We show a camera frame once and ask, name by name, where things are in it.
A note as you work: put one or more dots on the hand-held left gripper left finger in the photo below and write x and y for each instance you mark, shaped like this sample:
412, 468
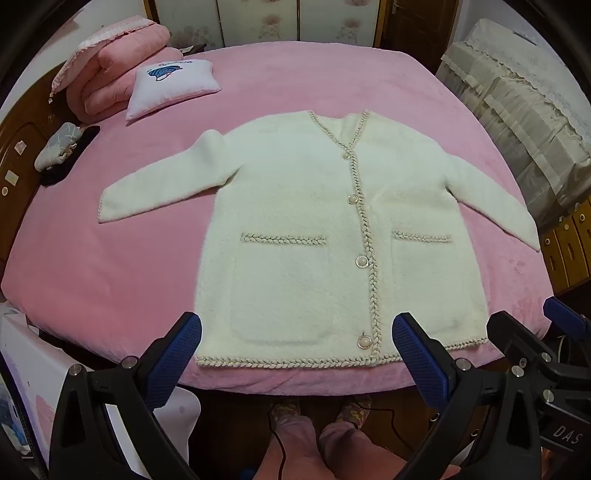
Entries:
181, 350

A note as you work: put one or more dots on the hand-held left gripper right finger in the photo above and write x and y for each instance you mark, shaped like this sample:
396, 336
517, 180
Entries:
419, 355

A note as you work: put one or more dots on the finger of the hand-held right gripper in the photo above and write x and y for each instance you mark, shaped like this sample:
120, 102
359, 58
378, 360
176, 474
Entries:
512, 334
565, 316

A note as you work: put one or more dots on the white fluffy cardigan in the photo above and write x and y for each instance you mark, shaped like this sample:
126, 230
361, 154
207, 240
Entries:
286, 207

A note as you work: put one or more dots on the wooden drawer cabinet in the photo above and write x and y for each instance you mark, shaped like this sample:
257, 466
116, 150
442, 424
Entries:
568, 249

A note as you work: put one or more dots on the pink bed blanket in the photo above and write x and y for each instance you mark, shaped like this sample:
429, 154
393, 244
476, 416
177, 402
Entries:
138, 277

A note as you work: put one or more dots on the floral slipper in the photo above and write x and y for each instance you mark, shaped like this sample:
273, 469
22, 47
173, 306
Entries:
284, 410
353, 410

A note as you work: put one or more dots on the person's right leg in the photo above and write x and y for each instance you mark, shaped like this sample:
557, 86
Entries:
364, 454

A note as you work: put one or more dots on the person's leg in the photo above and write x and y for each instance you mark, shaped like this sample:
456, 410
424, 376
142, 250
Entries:
364, 454
293, 454

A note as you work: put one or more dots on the white box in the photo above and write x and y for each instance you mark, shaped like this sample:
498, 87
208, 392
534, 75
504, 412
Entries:
37, 369

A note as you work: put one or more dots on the person's left leg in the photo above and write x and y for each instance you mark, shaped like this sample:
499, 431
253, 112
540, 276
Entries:
293, 454

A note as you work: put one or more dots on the black cloth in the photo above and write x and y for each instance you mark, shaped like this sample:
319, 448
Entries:
74, 159

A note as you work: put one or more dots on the grey patterned cloth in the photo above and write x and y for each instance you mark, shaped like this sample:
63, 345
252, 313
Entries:
57, 145

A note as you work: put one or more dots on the wooden headboard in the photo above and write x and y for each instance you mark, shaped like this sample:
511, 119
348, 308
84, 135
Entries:
18, 152

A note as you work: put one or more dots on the white cushion with blue print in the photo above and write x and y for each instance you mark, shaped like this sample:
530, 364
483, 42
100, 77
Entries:
178, 85

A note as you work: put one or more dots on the folded pink quilt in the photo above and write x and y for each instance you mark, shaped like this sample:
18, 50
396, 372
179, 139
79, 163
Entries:
115, 60

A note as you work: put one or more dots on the floral wardrobe doors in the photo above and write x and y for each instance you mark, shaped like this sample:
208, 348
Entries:
300, 21

